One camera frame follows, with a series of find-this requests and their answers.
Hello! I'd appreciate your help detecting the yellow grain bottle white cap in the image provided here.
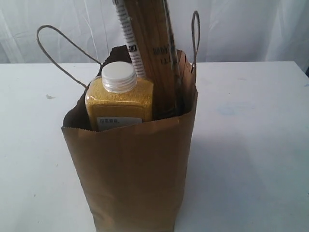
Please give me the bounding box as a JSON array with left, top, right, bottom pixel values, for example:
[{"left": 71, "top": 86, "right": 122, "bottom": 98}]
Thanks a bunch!
[{"left": 84, "top": 61, "right": 154, "bottom": 131}]

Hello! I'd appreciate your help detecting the large brown paper bag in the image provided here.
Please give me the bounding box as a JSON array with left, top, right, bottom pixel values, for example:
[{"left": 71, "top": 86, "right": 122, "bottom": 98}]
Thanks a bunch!
[{"left": 62, "top": 45, "right": 197, "bottom": 232}]

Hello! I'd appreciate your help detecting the spaghetti packet with Italian flag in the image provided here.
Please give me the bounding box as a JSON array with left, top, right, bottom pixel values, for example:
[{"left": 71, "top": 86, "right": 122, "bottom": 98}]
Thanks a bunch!
[{"left": 113, "top": 0, "right": 183, "bottom": 119}]

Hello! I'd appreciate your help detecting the white backdrop curtain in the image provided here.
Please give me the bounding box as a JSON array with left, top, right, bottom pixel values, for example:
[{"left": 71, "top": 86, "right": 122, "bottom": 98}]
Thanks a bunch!
[{"left": 0, "top": 0, "right": 309, "bottom": 71}]

